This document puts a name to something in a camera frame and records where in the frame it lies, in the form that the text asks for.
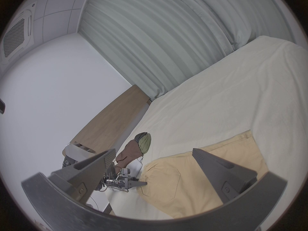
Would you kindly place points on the tan shorts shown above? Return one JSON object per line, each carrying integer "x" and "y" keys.
{"x": 168, "y": 184}

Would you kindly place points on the white garment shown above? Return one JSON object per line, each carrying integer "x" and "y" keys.
{"x": 136, "y": 166}

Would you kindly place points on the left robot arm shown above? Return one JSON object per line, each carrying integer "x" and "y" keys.
{"x": 77, "y": 151}

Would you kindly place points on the green garment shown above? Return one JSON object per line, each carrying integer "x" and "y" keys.
{"x": 145, "y": 144}

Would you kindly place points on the pale green curtain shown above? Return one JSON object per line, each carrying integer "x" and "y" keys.
{"x": 156, "y": 37}

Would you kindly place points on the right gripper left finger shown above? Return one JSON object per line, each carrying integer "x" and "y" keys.
{"x": 91, "y": 172}

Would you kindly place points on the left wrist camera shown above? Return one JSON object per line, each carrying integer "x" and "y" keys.
{"x": 126, "y": 172}

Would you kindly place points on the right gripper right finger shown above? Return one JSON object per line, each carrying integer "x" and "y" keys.
{"x": 216, "y": 174}

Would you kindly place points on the bed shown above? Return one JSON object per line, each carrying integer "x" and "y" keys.
{"x": 216, "y": 100}

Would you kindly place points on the brown garment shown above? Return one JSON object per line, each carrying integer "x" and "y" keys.
{"x": 127, "y": 153}

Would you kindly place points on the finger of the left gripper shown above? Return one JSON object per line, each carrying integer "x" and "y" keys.
{"x": 138, "y": 184}
{"x": 133, "y": 179}

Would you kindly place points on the black garment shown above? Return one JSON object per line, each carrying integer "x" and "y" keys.
{"x": 138, "y": 137}

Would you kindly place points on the white ceiling air conditioner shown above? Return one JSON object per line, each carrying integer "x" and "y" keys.
{"x": 16, "y": 35}

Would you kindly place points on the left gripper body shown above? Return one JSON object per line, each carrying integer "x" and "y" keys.
{"x": 124, "y": 184}

